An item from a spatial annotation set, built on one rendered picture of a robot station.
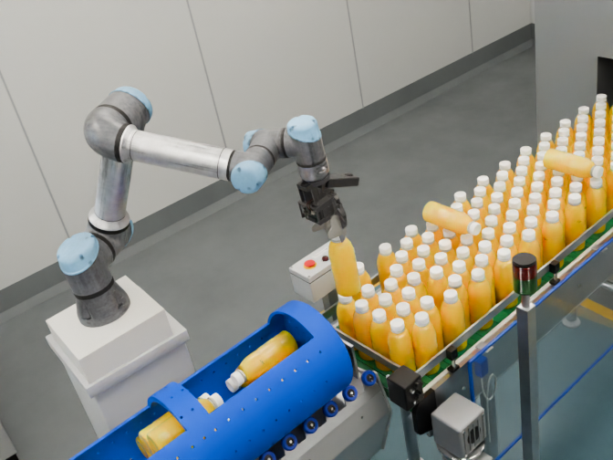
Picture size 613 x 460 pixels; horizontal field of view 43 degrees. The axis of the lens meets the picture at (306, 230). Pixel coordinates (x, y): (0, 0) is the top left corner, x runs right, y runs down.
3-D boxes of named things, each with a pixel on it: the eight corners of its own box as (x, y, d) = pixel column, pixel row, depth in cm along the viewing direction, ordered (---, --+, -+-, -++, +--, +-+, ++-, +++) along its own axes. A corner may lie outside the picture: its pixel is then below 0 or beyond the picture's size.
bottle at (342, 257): (366, 291, 215) (355, 236, 205) (343, 301, 213) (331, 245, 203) (355, 279, 221) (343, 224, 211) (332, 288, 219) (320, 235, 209)
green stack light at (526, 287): (508, 289, 210) (507, 276, 208) (522, 277, 213) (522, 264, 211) (527, 298, 206) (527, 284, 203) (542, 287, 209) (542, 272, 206)
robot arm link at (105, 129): (63, 122, 182) (262, 163, 174) (85, 102, 191) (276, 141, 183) (68, 164, 189) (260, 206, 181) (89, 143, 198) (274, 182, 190)
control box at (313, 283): (294, 292, 254) (287, 266, 248) (338, 262, 263) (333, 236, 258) (314, 303, 247) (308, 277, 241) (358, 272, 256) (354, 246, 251)
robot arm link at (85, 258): (63, 297, 215) (44, 257, 208) (87, 267, 226) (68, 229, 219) (100, 296, 211) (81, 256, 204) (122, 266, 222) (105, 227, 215)
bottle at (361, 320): (355, 360, 237) (346, 312, 227) (364, 344, 242) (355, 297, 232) (377, 363, 233) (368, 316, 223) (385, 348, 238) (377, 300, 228)
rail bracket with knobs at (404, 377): (385, 401, 220) (380, 374, 215) (402, 386, 224) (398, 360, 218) (410, 417, 213) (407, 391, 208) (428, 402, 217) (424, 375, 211)
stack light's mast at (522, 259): (509, 307, 213) (506, 260, 205) (523, 295, 216) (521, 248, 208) (528, 316, 209) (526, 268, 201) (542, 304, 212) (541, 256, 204)
